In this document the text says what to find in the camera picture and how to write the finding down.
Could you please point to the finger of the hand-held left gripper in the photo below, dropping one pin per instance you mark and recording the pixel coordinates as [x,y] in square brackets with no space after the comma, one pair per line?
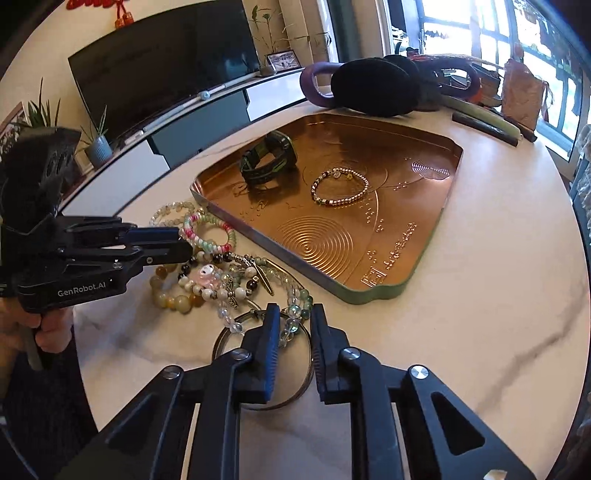
[171,256]
[152,234]

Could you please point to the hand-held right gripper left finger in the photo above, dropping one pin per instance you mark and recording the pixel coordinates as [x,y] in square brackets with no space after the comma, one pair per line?
[272,353]

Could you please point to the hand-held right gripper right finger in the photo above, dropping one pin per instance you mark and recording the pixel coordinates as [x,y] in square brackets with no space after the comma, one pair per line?
[319,355]

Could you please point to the silver metal bangle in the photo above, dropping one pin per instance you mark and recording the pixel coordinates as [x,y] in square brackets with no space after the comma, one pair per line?
[286,402]

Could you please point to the copper metal tray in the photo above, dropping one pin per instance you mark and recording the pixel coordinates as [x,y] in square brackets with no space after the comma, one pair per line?
[332,240]

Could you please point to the person's left hand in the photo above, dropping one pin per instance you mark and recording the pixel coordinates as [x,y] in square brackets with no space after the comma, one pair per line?
[53,334]

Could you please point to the potted plant blue pot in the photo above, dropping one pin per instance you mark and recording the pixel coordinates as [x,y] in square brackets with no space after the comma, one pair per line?
[99,152]

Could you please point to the white grey television cabinet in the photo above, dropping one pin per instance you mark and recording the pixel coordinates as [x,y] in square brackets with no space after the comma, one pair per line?
[194,129]

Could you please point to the black green wristwatch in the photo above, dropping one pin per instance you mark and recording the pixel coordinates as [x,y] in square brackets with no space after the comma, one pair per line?
[256,173]

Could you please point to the spiky green potted plant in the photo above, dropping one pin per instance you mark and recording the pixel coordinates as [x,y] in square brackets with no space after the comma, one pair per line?
[41,113]

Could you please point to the black television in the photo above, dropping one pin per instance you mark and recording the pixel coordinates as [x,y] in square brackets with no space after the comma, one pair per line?
[161,69]

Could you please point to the bamboo plant in vase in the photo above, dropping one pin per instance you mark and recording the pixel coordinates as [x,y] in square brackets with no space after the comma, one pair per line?
[268,46]

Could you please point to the red hanging ornament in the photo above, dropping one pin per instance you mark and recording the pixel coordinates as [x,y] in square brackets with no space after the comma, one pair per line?
[92,4]

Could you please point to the pale green stick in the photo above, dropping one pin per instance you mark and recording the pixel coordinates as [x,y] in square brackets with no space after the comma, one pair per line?
[480,115]

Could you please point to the pink fabric bag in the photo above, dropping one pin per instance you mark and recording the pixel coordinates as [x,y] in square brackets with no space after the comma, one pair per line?
[521,97]

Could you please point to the window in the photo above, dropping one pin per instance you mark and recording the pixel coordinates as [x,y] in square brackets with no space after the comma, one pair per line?
[461,32]

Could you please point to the large photo frame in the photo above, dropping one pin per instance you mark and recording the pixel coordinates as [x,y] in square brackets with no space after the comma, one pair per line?
[11,129]

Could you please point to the small picture frame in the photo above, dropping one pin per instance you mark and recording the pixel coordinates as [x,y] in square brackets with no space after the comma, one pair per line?
[282,62]

